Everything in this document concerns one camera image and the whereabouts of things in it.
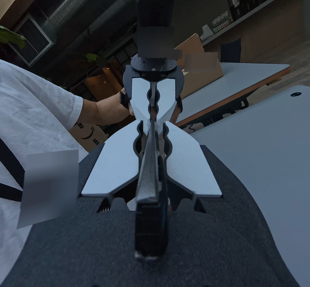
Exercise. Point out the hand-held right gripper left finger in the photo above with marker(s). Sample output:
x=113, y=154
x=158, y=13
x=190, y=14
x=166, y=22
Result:
x=113, y=168

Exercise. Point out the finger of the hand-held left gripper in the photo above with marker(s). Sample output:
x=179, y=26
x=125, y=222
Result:
x=167, y=95
x=139, y=95

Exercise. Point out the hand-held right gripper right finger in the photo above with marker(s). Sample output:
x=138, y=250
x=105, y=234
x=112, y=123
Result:
x=191, y=168

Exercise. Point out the metal utility knife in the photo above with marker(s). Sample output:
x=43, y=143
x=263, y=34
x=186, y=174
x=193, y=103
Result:
x=147, y=170

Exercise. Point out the person's left forearm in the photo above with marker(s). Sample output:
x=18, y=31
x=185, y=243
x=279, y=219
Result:
x=96, y=112

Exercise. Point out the black desk grommet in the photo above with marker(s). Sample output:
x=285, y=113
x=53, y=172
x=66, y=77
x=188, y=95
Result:
x=296, y=94

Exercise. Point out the person's left hand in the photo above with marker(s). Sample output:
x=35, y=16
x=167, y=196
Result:
x=126, y=112

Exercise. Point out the black-framed window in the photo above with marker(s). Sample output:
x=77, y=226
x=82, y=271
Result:
x=126, y=49

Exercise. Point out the large cardboard box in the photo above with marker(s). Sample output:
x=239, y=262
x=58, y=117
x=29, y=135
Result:
x=201, y=83

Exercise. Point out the printed cardboard box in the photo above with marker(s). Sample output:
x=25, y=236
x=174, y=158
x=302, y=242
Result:
x=89, y=136

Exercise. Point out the green plant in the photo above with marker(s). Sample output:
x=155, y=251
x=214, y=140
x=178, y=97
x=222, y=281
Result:
x=12, y=37
x=92, y=56

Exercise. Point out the colourful tea box rack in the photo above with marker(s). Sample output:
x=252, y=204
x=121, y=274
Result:
x=220, y=22

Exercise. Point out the dark chair backrest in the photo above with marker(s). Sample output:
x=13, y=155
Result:
x=231, y=50

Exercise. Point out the white counter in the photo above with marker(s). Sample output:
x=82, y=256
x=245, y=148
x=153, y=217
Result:
x=266, y=25

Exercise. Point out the black desk frame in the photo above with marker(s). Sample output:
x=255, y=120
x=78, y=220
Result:
x=218, y=114

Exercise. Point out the metal ceiling duct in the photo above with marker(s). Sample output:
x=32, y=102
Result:
x=80, y=0
x=113, y=17

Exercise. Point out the white wall vent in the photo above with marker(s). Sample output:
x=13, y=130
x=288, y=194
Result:
x=31, y=39

